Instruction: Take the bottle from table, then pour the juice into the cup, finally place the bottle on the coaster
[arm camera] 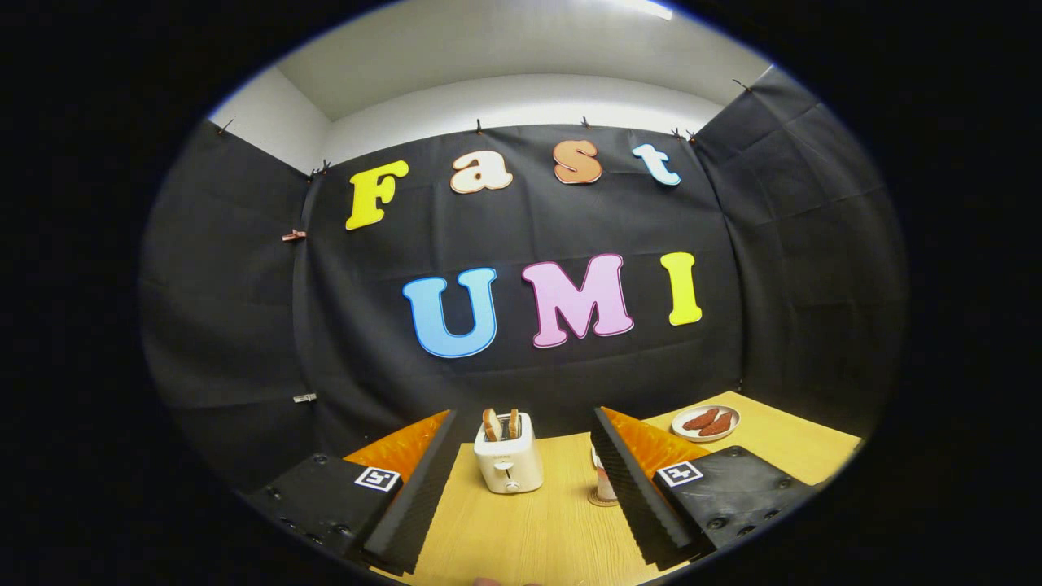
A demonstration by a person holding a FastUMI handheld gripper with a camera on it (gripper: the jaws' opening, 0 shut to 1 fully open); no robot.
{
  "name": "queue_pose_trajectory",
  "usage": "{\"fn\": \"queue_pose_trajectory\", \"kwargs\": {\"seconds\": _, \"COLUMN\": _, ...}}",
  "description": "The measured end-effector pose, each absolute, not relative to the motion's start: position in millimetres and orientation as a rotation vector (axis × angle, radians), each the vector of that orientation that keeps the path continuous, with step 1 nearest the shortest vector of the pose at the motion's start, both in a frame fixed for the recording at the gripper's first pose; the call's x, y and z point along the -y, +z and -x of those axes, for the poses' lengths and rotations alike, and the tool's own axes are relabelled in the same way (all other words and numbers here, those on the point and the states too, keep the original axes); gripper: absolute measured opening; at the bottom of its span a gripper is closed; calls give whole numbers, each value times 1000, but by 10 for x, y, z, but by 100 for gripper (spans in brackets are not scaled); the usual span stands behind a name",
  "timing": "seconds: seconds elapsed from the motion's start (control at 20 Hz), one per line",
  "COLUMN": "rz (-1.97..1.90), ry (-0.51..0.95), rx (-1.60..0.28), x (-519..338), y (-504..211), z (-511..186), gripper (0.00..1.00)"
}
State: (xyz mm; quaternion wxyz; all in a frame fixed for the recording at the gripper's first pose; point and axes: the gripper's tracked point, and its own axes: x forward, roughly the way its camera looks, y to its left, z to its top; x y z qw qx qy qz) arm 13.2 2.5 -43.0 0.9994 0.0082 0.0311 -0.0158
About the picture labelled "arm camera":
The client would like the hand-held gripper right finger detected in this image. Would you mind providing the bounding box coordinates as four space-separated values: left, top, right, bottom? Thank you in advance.
590 406 825 572

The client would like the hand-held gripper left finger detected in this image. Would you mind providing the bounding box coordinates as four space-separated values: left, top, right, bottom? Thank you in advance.
241 409 458 577

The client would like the clear juice bottle pink label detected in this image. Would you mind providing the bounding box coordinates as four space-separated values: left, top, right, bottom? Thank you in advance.
591 444 620 501

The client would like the white round plate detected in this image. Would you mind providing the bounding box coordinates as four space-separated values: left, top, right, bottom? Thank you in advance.
671 405 742 444

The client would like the white toaster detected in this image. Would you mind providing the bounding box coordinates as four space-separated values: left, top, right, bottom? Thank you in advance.
474 412 545 495

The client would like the wooden table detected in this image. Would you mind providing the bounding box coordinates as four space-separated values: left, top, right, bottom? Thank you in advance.
370 391 862 586

